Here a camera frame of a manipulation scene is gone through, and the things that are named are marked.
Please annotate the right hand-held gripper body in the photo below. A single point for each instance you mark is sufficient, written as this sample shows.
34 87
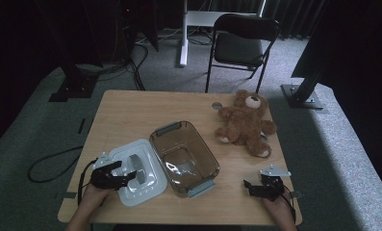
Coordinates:
273 186

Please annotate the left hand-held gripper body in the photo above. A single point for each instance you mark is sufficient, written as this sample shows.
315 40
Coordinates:
102 178

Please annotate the pale blue box lid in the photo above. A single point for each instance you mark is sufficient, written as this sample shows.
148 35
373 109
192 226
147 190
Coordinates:
148 189

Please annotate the brown teddy bear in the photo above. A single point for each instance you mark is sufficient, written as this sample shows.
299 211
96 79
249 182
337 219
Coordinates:
243 123

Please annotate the transparent brown storage box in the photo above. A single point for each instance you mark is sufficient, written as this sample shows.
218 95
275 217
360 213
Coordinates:
185 154

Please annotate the person's left hand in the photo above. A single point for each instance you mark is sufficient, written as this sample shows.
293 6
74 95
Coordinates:
94 197

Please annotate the person's right hand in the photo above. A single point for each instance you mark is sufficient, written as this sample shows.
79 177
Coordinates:
276 208

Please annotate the grey tape piece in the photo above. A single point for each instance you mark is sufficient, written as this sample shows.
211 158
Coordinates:
296 194

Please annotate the black tape strip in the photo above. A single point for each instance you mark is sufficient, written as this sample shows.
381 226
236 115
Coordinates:
81 125

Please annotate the black metal stand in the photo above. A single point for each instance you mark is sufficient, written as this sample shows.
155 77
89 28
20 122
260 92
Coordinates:
302 96
73 87

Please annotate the black folding chair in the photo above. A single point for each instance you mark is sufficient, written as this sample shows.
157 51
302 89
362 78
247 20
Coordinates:
240 48

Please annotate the white desk frame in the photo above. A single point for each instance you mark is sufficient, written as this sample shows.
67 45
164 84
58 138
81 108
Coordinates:
184 48

